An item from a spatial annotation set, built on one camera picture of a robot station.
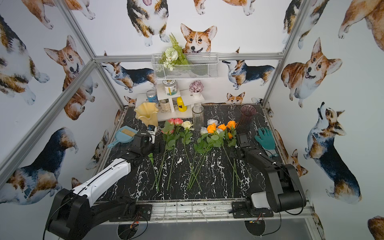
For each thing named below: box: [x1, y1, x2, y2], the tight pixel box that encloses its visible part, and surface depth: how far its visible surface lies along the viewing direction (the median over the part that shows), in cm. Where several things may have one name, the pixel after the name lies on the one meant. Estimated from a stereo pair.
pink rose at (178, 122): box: [166, 118, 184, 190], surface depth 100 cm
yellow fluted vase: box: [134, 102, 159, 128], surface depth 95 cm
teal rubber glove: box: [254, 127, 279, 158], surface depth 103 cm
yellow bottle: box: [177, 96, 188, 113], surface depth 115 cm
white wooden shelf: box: [135, 84, 205, 122], surface depth 109 cm
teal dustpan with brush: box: [107, 125, 139, 149], surface depth 106 cm
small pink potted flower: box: [189, 80, 204, 98], surface depth 101 cm
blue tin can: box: [146, 89, 159, 103], surface depth 99 cm
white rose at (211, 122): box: [207, 119, 218, 126], surface depth 107 cm
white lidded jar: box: [162, 79, 178, 96], surface depth 94 cm
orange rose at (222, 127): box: [217, 123, 242, 184], surface depth 97 cm
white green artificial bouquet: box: [158, 32, 190, 71], surface depth 81 cm
